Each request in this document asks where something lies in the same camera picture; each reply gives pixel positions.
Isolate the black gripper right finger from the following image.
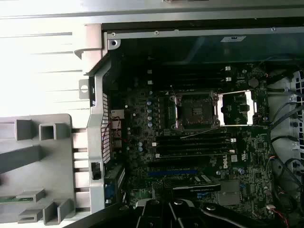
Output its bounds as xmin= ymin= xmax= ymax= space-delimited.
xmin=167 ymin=199 xmax=270 ymax=228

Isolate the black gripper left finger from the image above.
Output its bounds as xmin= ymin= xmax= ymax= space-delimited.
xmin=63 ymin=199 xmax=167 ymax=228

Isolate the metal socket cover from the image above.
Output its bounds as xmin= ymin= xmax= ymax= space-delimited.
xmin=217 ymin=90 xmax=258 ymax=126

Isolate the CPU socket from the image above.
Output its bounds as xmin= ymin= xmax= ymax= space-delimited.
xmin=175 ymin=91 xmax=219 ymax=130

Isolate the black graphics card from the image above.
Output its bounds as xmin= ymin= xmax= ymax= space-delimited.
xmin=152 ymin=174 xmax=222 ymax=193

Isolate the blue expansion slot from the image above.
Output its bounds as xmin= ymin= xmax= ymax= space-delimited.
xmin=147 ymin=170 xmax=198 ymax=177

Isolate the square chipset heatsink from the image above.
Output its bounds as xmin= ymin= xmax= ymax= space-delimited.
xmin=217 ymin=180 xmax=241 ymax=206

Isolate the white-latched RAM slot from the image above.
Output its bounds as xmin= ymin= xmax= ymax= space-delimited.
xmin=147 ymin=66 xmax=231 ymax=74
xmin=152 ymin=138 xmax=236 ymax=147
xmin=147 ymin=76 xmax=232 ymax=86
xmin=155 ymin=149 xmax=236 ymax=159

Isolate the black RAM slot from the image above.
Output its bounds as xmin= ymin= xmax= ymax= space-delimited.
xmin=156 ymin=135 xmax=228 ymax=143
xmin=155 ymin=144 xmax=232 ymax=152

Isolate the green motherboard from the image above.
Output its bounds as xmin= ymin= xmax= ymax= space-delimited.
xmin=111 ymin=64 xmax=274 ymax=219

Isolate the black open PC case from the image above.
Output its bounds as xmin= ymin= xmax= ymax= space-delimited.
xmin=73 ymin=22 xmax=304 ymax=228

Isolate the grey parts rack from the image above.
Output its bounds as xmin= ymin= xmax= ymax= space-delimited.
xmin=0 ymin=113 xmax=77 ymax=226

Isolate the green RAM stick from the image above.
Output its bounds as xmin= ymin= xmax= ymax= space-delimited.
xmin=0 ymin=196 xmax=34 ymax=204

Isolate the metal drive cage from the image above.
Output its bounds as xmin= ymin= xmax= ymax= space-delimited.
xmin=268 ymin=71 xmax=304 ymax=214

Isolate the thin wire locking lever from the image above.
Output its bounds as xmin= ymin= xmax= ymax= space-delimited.
xmin=180 ymin=127 xmax=224 ymax=139

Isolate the thin red wire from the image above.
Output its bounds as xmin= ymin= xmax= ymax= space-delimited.
xmin=102 ymin=115 xmax=122 ymax=152

